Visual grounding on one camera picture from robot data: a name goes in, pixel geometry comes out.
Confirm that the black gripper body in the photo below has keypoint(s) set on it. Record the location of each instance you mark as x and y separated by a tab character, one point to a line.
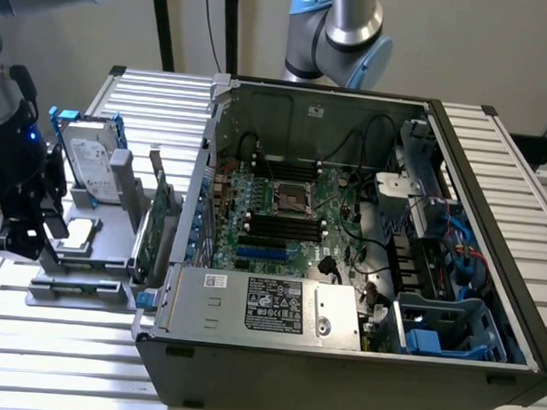
17	157

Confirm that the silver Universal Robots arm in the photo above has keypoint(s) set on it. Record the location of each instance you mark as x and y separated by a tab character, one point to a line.
354	18

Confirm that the short black expansion slot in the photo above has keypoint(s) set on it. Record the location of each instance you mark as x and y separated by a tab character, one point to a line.
243	264

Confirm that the long black expansion slot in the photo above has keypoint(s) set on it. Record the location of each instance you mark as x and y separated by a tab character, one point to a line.
263	242

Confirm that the blue expansion slot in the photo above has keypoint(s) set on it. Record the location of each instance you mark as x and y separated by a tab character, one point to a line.
261	253

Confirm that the black RAM slot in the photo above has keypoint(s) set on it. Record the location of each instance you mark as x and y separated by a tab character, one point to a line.
286	172
286	177
283	235
286	167
284	217
284	223
286	162
283	229

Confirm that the silver CPU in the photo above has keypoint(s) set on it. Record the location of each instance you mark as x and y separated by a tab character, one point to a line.
80	232

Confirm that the grey parts rack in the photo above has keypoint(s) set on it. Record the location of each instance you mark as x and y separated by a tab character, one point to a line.
108	248

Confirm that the green graphics card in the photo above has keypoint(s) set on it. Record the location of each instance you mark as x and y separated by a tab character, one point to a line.
157	222

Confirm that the blue case latch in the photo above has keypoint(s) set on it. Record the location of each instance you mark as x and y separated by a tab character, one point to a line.
147	299

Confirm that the thick black stand pole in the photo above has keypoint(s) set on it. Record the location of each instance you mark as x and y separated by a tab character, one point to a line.
162	23

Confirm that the thin black stand pole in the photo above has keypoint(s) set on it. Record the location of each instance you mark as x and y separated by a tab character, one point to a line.
232	26

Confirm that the CPU socket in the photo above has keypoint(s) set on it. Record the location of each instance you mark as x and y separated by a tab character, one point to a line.
292	197

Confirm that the grey power supply unit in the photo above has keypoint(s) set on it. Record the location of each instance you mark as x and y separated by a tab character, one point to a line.
260	309

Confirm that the green motherboard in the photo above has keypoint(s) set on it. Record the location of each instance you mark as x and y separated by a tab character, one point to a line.
331	244

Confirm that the white grey fan shroud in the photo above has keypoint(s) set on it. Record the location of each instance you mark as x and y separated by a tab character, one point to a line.
394	187

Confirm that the open black PC case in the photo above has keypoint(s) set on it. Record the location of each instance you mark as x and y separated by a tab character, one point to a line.
338	380

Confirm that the tall grey disk bay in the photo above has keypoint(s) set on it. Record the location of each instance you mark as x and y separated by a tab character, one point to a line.
417	147

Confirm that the grey disk bay blue latch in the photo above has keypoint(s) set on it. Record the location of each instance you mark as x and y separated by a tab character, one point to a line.
450	326

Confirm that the hard disk in blue bracket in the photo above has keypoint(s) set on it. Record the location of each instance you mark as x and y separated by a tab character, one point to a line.
91	161

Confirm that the aluminium side table frame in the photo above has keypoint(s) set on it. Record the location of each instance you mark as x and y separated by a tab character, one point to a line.
544	148

